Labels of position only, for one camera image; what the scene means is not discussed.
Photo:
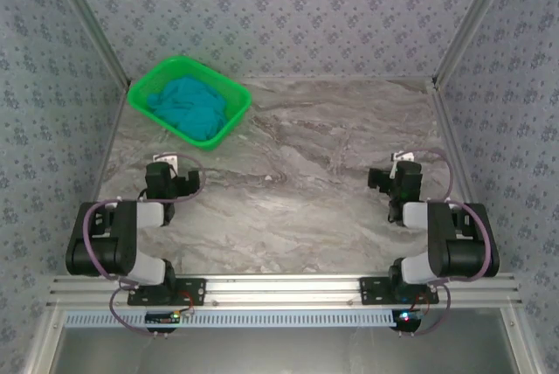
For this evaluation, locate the aluminium table side rail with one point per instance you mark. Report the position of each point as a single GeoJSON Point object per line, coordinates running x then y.
{"type": "Point", "coordinates": [110, 142]}
{"type": "Point", "coordinates": [450, 129]}

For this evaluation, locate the aluminium frame leg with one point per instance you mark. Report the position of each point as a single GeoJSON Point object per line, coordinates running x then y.
{"type": "Point", "coordinates": [46, 339]}
{"type": "Point", "coordinates": [522, 348]}

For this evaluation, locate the green plastic mesh basket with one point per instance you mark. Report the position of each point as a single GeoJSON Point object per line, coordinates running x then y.
{"type": "Point", "coordinates": [227, 129]}

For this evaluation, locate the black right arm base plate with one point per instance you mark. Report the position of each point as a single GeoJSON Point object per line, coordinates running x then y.
{"type": "Point", "coordinates": [371, 291]}

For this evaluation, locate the aluminium frame post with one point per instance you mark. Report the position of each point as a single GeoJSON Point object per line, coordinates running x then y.
{"type": "Point", "coordinates": [473, 20]}
{"type": "Point", "coordinates": [92, 20]}

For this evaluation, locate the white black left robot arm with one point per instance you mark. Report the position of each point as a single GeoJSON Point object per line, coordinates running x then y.
{"type": "Point", "coordinates": [105, 251]}

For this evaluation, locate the grey metal sheet panel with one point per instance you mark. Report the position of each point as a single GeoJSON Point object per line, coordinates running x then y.
{"type": "Point", "coordinates": [284, 352]}

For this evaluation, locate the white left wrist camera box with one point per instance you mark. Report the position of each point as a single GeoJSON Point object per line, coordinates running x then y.
{"type": "Point", "coordinates": [166, 159]}

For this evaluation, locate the small black controller board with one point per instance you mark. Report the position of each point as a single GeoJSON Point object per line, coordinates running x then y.
{"type": "Point", "coordinates": [406, 319]}
{"type": "Point", "coordinates": [159, 318]}

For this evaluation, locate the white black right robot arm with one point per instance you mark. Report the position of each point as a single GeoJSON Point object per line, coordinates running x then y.
{"type": "Point", "coordinates": [463, 256]}

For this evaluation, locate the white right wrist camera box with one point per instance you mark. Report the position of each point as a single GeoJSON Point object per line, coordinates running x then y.
{"type": "Point", "coordinates": [404, 157]}

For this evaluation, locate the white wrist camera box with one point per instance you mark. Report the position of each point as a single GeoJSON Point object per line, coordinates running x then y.
{"type": "Point", "coordinates": [404, 157]}
{"type": "Point", "coordinates": [166, 159]}

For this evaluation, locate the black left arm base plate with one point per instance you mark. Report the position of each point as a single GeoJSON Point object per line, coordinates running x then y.
{"type": "Point", "coordinates": [196, 293]}

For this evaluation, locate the aluminium mounting rail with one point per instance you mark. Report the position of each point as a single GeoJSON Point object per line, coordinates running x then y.
{"type": "Point", "coordinates": [284, 291]}

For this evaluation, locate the teal t-shirt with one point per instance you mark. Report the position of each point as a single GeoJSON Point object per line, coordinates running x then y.
{"type": "Point", "coordinates": [192, 107]}

